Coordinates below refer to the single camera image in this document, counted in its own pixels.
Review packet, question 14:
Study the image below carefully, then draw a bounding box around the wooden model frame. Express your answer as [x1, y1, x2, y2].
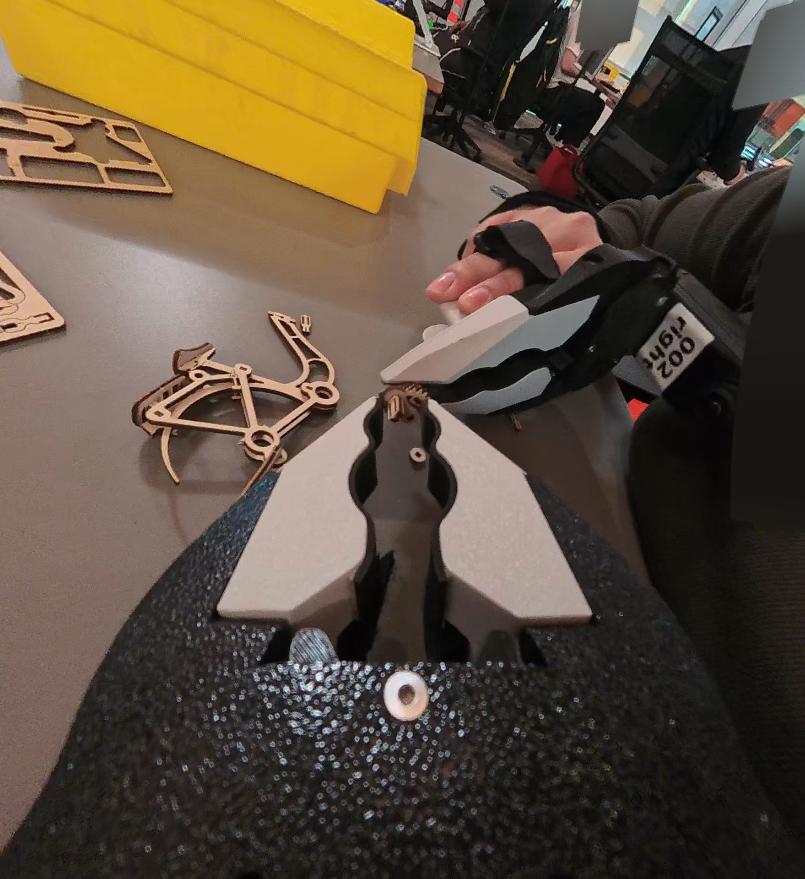
[131, 311, 340, 492]

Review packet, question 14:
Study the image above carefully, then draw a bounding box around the yellow plastic bin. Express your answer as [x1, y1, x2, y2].
[0, 0, 428, 215]

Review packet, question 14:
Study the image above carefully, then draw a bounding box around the red bag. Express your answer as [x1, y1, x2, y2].
[538, 143, 582, 200]

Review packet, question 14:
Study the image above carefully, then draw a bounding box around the black mesh office chair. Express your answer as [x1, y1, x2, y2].
[573, 15, 753, 207]

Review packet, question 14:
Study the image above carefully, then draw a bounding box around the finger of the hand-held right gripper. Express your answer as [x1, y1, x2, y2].
[435, 363, 560, 418]
[379, 294, 602, 387]

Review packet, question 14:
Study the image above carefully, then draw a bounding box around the person's right hand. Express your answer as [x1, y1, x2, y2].
[425, 199, 607, 318]

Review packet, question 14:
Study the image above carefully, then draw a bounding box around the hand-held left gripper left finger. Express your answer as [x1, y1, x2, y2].
[216, 396, 396, 629]

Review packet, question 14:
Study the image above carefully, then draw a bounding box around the wooden gear axle assembly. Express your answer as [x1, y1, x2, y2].
[382, 386, 432, 421]

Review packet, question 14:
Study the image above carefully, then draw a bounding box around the wooden parts sheet curved cutout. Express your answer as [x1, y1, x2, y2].
[0, 212, 67, 355]

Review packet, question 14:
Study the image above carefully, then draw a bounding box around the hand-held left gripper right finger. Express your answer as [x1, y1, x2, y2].
[424, 397, 594, 643]

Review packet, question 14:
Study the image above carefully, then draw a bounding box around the emptied wooden parts sheet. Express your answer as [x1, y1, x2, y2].
[0, 94, 174, 196]

